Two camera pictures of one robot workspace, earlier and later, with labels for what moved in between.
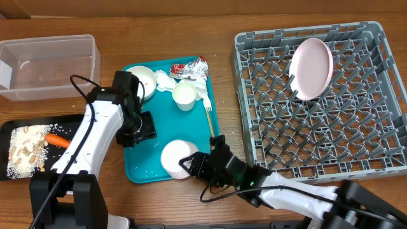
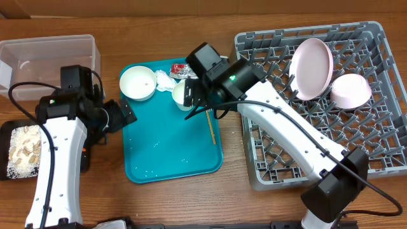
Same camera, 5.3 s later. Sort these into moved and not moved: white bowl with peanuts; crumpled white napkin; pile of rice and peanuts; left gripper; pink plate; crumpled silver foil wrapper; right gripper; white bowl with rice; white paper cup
Moved: white bowl with rice; right gripper; left gripper
Not moved: crumpled white napkin; white bowl with peanuts; pile of rice and peanuts; pink plate; crumpled silver foil wrapper; white paper cup
